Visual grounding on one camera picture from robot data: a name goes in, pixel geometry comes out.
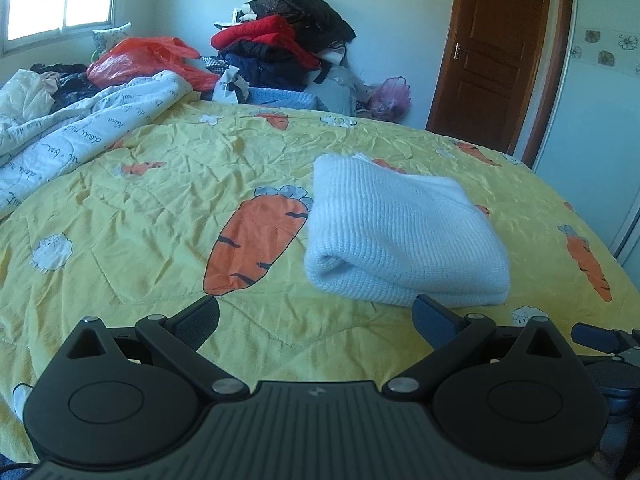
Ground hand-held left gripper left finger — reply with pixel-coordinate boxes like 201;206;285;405
64;294;251;402

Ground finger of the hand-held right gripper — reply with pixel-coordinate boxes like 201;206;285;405
571;322;640;357

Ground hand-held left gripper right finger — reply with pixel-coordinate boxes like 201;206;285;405
381;294;572;402

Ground white knitted towel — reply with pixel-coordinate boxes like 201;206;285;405
304;152;512;309

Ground dark clothes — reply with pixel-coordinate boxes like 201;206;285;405
30;62;102;112

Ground black clothes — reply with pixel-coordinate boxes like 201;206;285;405
247;0;357;54

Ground yellow carrot-print bedspread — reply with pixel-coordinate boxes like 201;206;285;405
0;97;636;466

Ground pink plastic bag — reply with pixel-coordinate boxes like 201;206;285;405
367;76;412;122

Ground white printed quilt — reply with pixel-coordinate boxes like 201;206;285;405
0;69;194;221

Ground white and grey cloth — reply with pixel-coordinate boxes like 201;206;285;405
212;64;251;104

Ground navy jacket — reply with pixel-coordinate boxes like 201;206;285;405
220;45;312;94

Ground brown wooden door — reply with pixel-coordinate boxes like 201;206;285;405
425;0;574;169

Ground orange plastic bag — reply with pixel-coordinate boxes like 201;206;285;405
86;36;221;92

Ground red jacket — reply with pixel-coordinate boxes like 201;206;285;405
211;14;321;71

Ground patterned pillow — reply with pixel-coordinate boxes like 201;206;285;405
92;22;134;54

